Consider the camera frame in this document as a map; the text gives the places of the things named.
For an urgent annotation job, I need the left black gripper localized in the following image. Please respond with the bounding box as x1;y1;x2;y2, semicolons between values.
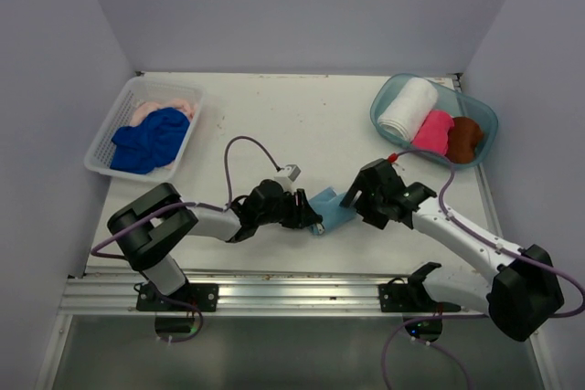
256;186;320;227

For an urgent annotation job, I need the pink cloth in basket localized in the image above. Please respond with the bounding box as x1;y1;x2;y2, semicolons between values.
128;99;197;127

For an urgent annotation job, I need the teal transparent plastic bin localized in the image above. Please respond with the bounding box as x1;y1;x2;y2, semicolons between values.
369;73;498;170

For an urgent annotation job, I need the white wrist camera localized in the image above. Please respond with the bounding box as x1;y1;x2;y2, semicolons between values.
388;153;405;171
274;164;301;192

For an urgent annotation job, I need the white towel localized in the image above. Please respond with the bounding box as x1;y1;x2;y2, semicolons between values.
377;78;438;142

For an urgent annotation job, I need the pink rolled towel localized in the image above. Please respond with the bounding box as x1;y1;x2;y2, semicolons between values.
411;110;454;156

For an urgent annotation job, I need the dark blue cloth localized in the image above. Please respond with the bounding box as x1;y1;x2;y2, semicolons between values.
110;108;190;174

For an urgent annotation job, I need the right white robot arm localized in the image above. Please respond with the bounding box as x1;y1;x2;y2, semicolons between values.
340;159;564;342

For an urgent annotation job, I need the aluminium mounting rail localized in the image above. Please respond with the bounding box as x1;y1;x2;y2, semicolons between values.
58;270;536;318

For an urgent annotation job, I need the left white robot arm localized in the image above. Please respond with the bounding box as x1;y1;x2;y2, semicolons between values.
107;179;323;311

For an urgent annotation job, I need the brown rolled towel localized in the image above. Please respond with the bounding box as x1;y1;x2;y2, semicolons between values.
446;117;484;164

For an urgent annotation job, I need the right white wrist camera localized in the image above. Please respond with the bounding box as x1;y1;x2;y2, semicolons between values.
388;153;405;171

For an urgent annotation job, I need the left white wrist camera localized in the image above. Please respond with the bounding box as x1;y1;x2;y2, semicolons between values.
274;164;301;192

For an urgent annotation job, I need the light blue patterned cloth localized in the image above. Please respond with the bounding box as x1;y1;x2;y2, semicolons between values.
308;186;356;236

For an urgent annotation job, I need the white plastic laundry basket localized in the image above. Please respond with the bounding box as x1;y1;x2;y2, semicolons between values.
84;76;207;184

